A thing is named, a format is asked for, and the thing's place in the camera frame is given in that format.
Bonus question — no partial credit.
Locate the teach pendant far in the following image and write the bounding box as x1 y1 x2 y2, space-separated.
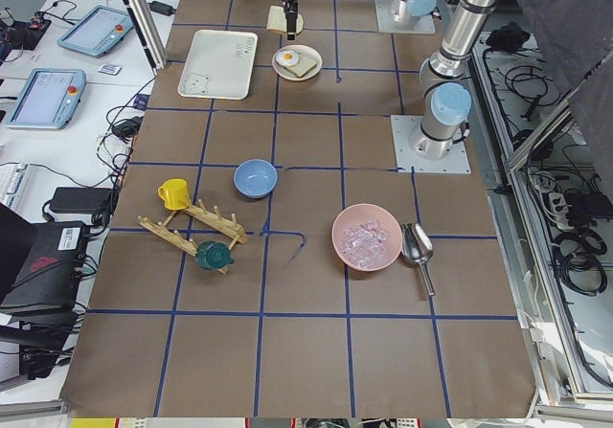
57 5 133 57

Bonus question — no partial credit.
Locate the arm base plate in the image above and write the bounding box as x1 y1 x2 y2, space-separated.
391 115 471 174
375 0 437 34

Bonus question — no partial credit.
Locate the black power adapter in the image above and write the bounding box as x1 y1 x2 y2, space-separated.
48 187 112 216

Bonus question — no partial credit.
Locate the dark green cup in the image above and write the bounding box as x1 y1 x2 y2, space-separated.
194 240 235 271

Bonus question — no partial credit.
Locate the fried egg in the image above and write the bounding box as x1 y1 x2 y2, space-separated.
276 50 300 67

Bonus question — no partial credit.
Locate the wooden cup rack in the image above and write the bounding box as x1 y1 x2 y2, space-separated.
138 198 249 275

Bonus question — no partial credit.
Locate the cream bear tray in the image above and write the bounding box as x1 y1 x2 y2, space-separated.
177 30 258 101

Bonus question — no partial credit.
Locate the teach pendant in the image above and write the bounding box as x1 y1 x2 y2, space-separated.
57 5 133 57
6 68 86 130

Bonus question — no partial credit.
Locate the blue bowl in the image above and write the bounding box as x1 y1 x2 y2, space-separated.
234 159 278 199

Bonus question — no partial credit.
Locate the black laptop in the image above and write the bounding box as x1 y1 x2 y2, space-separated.
1 205 89 315

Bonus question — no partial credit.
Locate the white round plate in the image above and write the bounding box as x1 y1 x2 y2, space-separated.
272 45 323 81

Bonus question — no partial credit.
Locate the metal scoop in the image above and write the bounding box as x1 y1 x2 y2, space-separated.
401 222 436 297

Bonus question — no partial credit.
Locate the bread slice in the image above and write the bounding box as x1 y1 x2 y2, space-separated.
284 54 318 78
266 6 304 35

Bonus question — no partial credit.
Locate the teach pendant near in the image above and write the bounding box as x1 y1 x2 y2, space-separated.
6 68 86 130

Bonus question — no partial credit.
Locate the yellow cup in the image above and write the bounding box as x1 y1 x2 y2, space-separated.
157 178 192 211

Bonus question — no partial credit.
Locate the bread slice on plate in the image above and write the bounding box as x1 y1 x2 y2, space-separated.
284 54 318 78

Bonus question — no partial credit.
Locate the aluminium frame post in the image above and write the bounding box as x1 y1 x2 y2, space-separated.
122 0 168 70

